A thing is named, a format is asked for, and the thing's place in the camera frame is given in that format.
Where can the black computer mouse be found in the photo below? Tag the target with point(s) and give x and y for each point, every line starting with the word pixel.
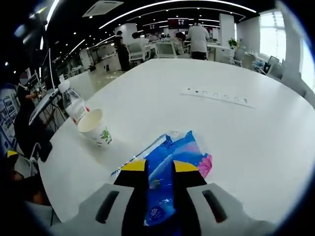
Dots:
pixel 46 150

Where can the white paper cup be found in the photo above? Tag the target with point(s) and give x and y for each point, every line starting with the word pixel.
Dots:
pixel 103 137

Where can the white blue banner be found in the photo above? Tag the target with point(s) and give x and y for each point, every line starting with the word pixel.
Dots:
pixel 7 110

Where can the potted plant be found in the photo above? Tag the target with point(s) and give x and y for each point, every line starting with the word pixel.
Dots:
pixel 232 42

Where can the dark red wall screen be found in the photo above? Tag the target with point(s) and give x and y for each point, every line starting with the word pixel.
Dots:
pixel 178 22

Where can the ceiling air vent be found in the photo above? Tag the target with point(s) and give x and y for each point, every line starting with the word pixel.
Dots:
pixel 103 7

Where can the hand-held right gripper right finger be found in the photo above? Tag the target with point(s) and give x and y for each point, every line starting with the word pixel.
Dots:
pixel 187 201

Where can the window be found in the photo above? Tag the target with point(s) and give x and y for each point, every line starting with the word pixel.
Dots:
pixel 272 37

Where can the blue tissue packet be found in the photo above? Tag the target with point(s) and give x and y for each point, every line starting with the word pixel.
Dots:
pixel 160 177

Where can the laptop on stand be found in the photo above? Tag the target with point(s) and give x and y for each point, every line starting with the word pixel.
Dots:
pixel 44 104

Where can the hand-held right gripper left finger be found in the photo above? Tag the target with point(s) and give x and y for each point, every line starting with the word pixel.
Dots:
pixel 133 201

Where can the clear water bottle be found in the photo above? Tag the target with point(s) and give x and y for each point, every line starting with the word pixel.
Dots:
pixel 71 103

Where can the table socket strip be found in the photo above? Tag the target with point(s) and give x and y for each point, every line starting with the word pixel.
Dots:
pixel 216 97

